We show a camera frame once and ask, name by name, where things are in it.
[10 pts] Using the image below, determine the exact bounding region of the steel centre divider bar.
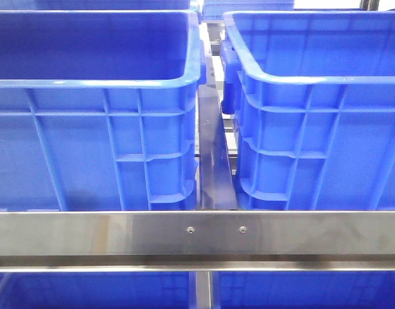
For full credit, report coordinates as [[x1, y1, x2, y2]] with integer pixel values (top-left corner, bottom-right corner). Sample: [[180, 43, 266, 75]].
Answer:
[[197, 22, 239, 211]]

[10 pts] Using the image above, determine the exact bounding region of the large blue crate left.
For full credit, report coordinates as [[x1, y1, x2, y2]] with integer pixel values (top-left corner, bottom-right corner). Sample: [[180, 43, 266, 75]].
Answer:
[[0, 10, 205, 212]]

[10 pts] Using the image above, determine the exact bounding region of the large blue crate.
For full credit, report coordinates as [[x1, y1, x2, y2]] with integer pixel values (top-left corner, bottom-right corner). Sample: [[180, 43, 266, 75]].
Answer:
[[221, 11, 395, 211], [0, 10, 205, 212]]

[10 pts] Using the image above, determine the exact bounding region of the large blue crate right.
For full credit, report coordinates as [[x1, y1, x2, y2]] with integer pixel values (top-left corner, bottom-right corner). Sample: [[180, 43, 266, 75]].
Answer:
[[221, 11, 395, 211]]

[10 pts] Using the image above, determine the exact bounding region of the blue crate lower right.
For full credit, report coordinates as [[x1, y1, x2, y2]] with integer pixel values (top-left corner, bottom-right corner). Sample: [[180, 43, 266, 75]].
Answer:
[[215, 271, 395, 308]]

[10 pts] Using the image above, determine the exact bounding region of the blue crate rear right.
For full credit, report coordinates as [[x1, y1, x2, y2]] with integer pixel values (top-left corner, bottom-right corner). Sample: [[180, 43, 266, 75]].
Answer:
[[202, 0, 294, 21]]

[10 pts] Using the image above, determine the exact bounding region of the blue crate lower left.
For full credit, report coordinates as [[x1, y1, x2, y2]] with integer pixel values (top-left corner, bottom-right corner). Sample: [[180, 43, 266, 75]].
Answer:
[[0, 272, 196, 308]]

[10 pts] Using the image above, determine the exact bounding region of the blue crate rear left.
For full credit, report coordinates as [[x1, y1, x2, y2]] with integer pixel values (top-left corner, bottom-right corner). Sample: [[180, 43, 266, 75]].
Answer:
[[0, 0, 201, 12]]

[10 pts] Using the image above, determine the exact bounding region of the left rail screw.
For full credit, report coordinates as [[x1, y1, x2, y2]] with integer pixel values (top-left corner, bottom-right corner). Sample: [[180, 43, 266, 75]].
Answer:
[[187, 226, 195, 234]]

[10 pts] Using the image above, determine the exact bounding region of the rail screw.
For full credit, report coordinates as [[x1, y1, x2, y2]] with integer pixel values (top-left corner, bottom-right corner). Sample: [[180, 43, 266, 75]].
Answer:
[[239, 226, 247, 234], [187, 226, 195, 234]]

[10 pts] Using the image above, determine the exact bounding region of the right rail screw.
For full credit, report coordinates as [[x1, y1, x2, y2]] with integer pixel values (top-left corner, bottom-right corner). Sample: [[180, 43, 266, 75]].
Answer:
[[239, 226, 247, 234]]

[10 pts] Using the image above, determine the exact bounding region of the stainless steel front rail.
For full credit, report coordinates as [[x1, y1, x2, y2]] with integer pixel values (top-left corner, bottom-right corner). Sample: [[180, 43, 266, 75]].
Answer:
[[0, 211, 395, 272]]

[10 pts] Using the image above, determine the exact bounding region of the steel lower vertical post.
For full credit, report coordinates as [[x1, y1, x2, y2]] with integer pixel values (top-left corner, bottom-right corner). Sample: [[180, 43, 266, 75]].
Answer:
[[195, 271, 213, 309]]

